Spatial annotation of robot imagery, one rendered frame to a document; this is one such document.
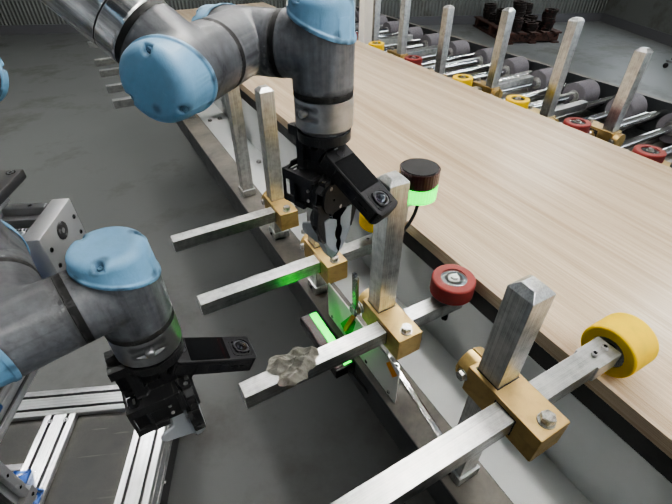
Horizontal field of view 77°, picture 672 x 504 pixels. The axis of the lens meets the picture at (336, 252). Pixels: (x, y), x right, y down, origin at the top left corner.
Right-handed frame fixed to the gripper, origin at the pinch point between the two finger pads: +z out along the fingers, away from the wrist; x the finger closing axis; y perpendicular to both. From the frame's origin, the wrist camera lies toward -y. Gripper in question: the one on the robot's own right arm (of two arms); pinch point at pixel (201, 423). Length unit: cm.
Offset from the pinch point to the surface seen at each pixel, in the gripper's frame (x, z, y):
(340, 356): 1.4, -2.7, -23.3
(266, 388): 1.4, -3.3, -10.2
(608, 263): 11, -7, -77
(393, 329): 2.1, -4.4, -33.3
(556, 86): -55, -12, -142
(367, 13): -160, -19, -131
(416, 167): -4.1, -30.8, -39.1
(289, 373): 1.5, -4.5, -14.2
